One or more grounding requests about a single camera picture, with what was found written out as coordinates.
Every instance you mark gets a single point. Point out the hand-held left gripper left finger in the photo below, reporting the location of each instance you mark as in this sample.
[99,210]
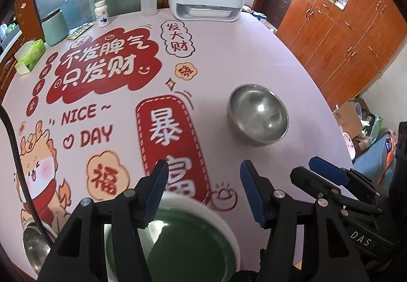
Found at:
[154,196]

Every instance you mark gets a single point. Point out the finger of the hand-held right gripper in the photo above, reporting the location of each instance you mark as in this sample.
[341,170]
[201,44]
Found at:
[327,170]
[305,180]

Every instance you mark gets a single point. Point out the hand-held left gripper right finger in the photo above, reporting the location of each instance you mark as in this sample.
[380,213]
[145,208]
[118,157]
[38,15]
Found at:
[254,196]

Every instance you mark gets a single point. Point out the green bowl white rim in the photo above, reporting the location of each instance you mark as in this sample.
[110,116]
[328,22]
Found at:
[203,209]

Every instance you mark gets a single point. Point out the green plate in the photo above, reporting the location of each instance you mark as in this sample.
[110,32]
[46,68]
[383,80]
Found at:
[190,244]

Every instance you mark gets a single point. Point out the small deep steel bowl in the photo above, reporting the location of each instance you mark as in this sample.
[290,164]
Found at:
[257,113]

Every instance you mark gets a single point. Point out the wide steel bowl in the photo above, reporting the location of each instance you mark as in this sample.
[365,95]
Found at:
[31,250]

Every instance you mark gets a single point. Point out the pink plastic stool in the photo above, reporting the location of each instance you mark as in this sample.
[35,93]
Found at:
[348,142]

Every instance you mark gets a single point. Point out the blue cloth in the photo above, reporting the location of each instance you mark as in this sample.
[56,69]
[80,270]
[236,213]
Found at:
[372,155]

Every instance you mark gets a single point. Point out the cardboard box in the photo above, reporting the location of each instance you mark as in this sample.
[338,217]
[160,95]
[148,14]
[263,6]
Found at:
[348,120]

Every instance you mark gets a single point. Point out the pink printed tablecloth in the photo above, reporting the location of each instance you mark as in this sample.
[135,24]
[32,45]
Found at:
[222,56]

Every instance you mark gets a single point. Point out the blue and white box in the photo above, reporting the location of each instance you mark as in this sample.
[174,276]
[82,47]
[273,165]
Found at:
[262,18]

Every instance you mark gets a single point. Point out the pill blister pack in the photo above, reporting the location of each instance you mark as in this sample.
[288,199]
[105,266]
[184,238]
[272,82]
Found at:
[81,31]

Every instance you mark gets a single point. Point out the white pill bottle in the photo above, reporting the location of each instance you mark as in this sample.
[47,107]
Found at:
[101,15]

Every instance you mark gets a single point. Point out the green tissue box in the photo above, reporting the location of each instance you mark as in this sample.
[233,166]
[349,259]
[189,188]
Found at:
[28,54]

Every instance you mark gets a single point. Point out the white tray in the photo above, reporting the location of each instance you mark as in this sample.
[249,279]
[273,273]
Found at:
[206,11]

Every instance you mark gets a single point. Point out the green canister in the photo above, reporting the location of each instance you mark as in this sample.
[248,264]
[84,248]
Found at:
[54,29]

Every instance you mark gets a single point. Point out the wooden wall cabinet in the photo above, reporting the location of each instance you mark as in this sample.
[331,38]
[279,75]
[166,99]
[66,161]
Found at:
[343,46]

